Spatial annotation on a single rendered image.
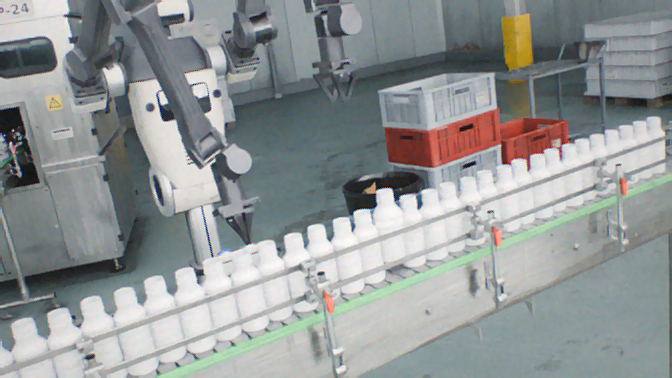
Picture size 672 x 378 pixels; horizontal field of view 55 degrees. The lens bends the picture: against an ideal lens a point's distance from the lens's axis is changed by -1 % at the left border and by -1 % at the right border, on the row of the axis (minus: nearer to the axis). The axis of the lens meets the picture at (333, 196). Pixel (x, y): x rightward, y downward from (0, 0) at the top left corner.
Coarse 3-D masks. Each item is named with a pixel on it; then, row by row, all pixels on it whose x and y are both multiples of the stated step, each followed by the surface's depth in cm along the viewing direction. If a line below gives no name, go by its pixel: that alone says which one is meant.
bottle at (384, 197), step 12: (384, 192) 147; (384, 204) 146; (384, 216) 145; (396, 216) 145; (384, 228) 146; (396, 228) 146; (384, 240) 147; (396, 240) 147; (384, 252) 148; (396, 252) 148
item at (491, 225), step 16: (608, 176) 173; (624, 176) 169; (624, 192) 170; (480, 208) 155; (480, 224) 154; (496, 224) 149; (624, 224) 175; (496, 240) 150; (624, 240) 176; (496, 256) 152; (304, 272) 134; (320, 272) 130; (496, 272) 153; (320, 288) 129; (496, 288) 155; (496, 304) 156; (80, 320) 123; (80, 352) 113; (336, 352) 134; (96, 368) 110; (336, 368) 135
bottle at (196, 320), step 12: (180, 276) 125; (192, 276) 125; (180, 288) 125; (192, 288) 125; (204, 288) 128; (180, 300) 125; (192, 300) 125; (192, 312) 125; (204, 312) 127; (192, 324) 126; (204, 324) 127; (192, 348) 127; (204, 348) 128
